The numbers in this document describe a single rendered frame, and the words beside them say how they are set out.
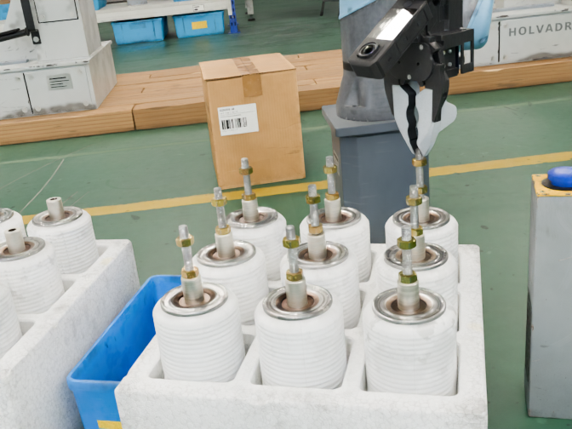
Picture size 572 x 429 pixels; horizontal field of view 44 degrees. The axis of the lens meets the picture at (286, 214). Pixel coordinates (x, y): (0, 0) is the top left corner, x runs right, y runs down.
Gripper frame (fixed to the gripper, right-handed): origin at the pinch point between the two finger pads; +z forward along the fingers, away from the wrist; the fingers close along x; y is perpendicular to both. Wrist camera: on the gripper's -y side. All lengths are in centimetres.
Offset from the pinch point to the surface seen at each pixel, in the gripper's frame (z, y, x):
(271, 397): 17.4, -31.8, -7.9
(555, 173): 2.3, 6.5, -15.6
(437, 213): 9.9, 3.0, -0.8
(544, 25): 14, 183, 96
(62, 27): -3, 37, 203
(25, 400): 23, -49, 19
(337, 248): 10.0, -13.4, 1.3
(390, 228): 10.7, -3.4, 1.7
